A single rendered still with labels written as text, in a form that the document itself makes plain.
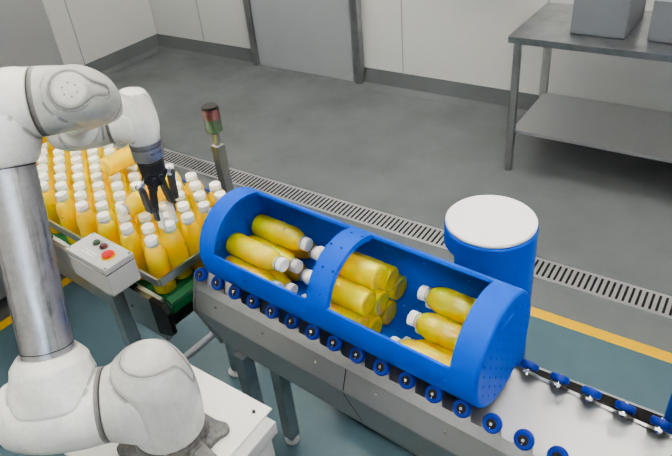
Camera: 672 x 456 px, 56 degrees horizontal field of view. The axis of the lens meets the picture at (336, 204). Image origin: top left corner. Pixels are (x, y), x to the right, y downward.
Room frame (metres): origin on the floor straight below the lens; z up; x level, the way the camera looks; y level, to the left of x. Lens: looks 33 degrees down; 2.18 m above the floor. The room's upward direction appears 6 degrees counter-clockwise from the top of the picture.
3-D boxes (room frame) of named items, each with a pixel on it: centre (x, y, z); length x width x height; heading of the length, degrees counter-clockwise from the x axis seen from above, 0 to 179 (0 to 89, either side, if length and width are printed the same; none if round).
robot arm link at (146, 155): (1.61, 0.52, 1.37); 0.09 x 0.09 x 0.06
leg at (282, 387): (1.61, 0.27, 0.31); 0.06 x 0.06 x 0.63; 49
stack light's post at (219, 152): (2.13, 0.42, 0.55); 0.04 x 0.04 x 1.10; 49
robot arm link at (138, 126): (1.61, 0.53, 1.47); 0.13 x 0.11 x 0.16; 98
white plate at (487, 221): (1.56, -0.47, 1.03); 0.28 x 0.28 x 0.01
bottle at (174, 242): (1.61, 0.52, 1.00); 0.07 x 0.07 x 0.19
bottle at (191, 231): (1.66, 0.47, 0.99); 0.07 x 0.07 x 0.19
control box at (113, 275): (1.52, 0.71, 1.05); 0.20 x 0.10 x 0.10; 49
